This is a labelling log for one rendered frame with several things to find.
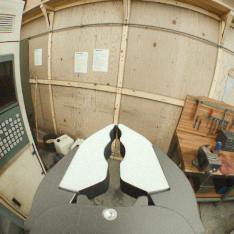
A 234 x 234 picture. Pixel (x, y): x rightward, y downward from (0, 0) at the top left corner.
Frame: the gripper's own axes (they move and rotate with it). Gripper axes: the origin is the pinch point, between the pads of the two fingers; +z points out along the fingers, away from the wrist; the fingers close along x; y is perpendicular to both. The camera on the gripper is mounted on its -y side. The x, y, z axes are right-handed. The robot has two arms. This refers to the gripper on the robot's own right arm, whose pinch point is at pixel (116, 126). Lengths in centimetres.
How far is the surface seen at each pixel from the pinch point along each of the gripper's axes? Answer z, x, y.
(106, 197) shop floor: 67, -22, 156
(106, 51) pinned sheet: 151, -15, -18
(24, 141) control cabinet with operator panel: 46, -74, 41
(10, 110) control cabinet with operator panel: 42, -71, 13
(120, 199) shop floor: 64, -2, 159
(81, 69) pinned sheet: 161, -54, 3
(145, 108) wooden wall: 137, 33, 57
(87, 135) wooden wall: 159, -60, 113
